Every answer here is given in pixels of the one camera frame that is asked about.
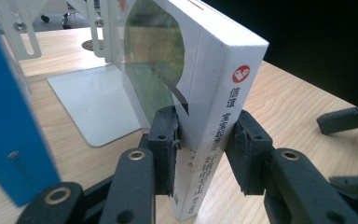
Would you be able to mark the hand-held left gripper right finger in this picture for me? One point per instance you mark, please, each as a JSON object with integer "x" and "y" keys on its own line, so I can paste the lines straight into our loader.
{"x": 251, "y": 155}

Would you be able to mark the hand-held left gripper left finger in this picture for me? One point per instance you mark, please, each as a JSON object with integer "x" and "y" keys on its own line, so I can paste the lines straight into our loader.
{"x": 164, "y": 149}

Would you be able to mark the extendable grey metal book rack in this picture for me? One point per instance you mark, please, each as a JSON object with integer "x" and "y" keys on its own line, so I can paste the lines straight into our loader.
{"x": 96, "y": 102}

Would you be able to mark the white caterpillar picture book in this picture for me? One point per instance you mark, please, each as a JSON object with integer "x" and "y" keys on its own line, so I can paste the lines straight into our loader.
{"x": 217, "y": 77}

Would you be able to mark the thick blue book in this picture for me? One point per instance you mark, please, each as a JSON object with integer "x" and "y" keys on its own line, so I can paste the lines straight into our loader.
{"x": 9, "y": 124}

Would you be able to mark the black curtain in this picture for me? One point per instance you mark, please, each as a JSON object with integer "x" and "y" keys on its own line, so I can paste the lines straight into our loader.
{"x": 307, "y": 31}

